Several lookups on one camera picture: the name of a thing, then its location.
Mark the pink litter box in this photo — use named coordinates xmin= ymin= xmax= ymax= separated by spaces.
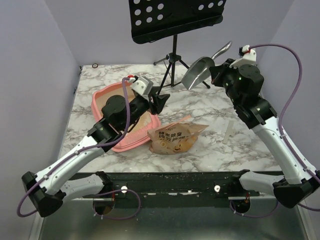
xmin=91 ymin=82 xmax=161 ymax=153

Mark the metal litter scoop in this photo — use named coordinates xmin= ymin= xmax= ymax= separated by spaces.
xmin=181 ymin=41 xmax=233 ymax=90

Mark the orange cat litter bag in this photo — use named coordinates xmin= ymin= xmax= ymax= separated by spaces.
xmin=147 ymin=115 xmax=208 ymax=155

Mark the white bag sealing clip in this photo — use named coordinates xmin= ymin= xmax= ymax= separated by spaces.
xmin=222 ymin=120 xmax=235 ymax=145

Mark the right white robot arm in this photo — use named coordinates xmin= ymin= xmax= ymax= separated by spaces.
xmin=209 ymin=59 xmax=320 ymax=209

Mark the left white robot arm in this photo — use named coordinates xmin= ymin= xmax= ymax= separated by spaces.
xmin=21 ymin=93 xmax=170 ymax=218

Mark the black music stand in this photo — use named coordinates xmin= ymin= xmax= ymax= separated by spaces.
xmin=127 ymin=0 xmax=228 ymax=109

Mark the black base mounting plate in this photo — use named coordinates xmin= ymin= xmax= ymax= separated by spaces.
xmin=51 ymin=171 xmax=278 ymax=209

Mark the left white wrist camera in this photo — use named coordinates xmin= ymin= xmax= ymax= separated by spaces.
xmin=128 ymin=75 xmax=154 ymax=97

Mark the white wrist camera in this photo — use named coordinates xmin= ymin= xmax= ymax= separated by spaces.
xmin=128 ymin=75 xmax=154 ymax=97
xmin=229 ymin=45 xmax=257 ymax=69

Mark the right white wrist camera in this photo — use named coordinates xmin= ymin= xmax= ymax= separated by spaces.
xmin=229 ymin=45 xmax=257 ymax=69

